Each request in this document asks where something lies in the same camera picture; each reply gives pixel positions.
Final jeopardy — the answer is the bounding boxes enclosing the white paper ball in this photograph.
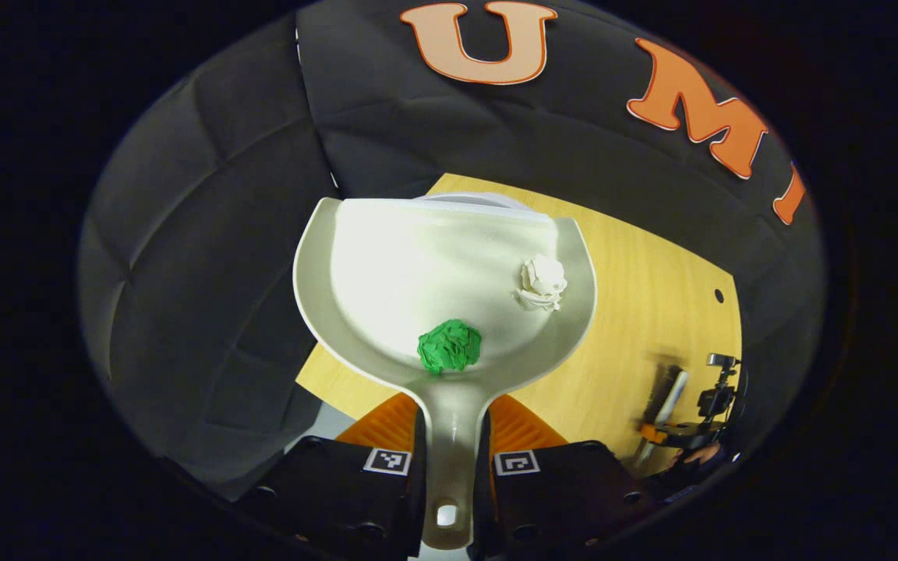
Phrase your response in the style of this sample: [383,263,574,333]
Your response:
[514,254,569,312]

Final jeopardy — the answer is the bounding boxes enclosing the small grey broom black bristles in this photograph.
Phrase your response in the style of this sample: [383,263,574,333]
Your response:
[631,364,691,470]

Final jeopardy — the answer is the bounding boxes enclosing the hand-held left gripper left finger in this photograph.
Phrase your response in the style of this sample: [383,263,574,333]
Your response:
[235,391,428,550]

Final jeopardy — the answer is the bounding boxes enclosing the white ribbed garbage bin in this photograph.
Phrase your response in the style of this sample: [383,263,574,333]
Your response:
[414,191,534,213]

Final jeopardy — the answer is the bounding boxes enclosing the green paper ball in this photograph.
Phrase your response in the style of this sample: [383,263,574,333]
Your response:
[416,318,484,376]

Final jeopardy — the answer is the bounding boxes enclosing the white plastic dustpan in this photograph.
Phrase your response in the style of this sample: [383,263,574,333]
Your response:
[292,192,599,551]

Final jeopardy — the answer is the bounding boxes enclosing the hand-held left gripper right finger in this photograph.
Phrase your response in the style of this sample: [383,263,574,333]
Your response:
[488,393,656,550]

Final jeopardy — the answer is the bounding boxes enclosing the black backdrop cloth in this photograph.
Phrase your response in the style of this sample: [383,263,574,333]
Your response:
[77,0,828,499]

